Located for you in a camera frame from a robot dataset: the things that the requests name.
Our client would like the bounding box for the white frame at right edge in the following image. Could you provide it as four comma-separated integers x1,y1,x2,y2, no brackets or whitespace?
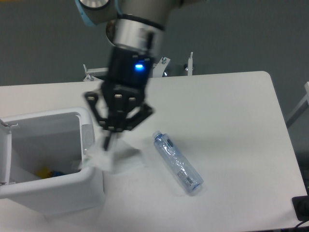
285,82,309,128

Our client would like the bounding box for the white open trash can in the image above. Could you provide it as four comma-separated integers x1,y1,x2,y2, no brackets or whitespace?
0,107,105,215

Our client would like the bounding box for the blue trash item in bin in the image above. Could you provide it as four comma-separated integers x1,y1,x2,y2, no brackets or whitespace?
50,171,65,177

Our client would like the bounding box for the yellow trash item in bin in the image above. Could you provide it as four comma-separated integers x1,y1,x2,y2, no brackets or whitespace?
35,167,53,179

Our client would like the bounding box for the white plastic wrapper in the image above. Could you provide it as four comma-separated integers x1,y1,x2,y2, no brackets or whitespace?
78,138,145,174

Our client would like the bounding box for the clear plastic water bottle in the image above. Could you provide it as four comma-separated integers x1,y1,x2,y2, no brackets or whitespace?
153,131,204,193

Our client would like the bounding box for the black device at table edge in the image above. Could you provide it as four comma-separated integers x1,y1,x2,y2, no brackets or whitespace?
292,195,309,221

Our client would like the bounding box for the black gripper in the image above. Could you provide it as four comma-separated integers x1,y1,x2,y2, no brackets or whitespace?
84,47,154,151

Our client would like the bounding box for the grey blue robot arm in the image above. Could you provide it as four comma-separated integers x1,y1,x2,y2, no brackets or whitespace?
75,0,193,150

